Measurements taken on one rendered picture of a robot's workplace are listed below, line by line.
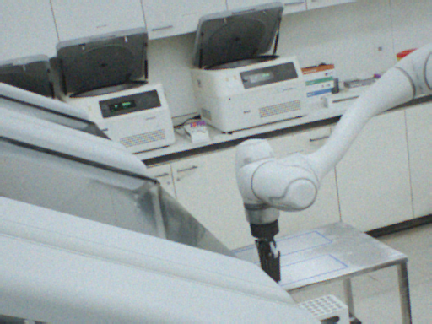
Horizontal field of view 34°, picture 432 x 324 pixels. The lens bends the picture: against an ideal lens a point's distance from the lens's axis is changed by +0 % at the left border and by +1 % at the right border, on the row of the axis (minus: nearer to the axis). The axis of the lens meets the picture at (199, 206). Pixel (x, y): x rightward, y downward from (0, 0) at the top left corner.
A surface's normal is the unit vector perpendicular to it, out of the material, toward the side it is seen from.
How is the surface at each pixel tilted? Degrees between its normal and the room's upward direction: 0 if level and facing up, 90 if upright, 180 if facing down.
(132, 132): 90
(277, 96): 90
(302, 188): 93
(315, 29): 90
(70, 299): 67
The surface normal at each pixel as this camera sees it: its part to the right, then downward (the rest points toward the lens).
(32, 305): 0.28, 0.24
